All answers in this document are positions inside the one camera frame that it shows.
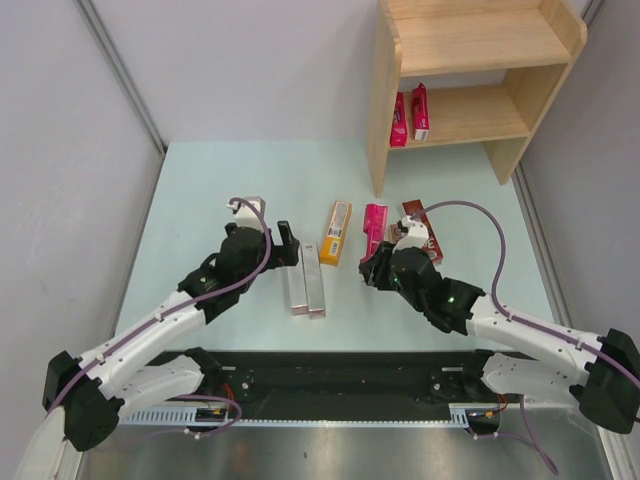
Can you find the white slotted cable duct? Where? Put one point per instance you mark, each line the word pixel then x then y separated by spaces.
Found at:
pixel 330 414

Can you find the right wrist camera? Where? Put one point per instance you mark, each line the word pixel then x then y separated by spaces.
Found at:
pixel 415 233

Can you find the gold R&O toothpaste box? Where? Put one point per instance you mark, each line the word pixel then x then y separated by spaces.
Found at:
pixel 394 233

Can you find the pink toothpaste box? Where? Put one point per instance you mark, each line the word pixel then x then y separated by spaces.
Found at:
pixel 374 227
pixel 420 113
pixel 399 130

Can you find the orange toothpaste box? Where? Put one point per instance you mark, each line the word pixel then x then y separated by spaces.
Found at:
pixel 335 236

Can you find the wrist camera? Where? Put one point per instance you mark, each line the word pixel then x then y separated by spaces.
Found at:
pixel 248 212
pixel 415 233

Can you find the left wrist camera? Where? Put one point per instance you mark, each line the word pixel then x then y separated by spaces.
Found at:
pixel 248 212

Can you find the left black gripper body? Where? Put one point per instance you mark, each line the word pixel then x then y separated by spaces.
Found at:
pixel 274 263

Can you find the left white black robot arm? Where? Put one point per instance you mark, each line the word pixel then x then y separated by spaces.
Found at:
pixel 103 386

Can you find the silver toothpaste box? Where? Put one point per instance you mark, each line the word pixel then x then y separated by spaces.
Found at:
pixel 297 287
pixel 313 281

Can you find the wooden two-tier shelf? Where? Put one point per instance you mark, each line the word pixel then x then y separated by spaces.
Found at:
pixel 518 54

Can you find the red 3D toothpaste box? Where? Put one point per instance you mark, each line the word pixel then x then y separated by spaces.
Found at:
pixel 432 246

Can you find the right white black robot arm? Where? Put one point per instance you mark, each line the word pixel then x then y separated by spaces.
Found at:
pixel 597 373

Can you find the left silver toothpaste box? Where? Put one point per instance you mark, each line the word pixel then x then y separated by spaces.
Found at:
pixel 297 287

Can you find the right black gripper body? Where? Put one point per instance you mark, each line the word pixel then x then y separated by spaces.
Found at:
pixel 382 277

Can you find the right silver toothpaste box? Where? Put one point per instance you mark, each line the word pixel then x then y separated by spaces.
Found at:
pixel 313 281

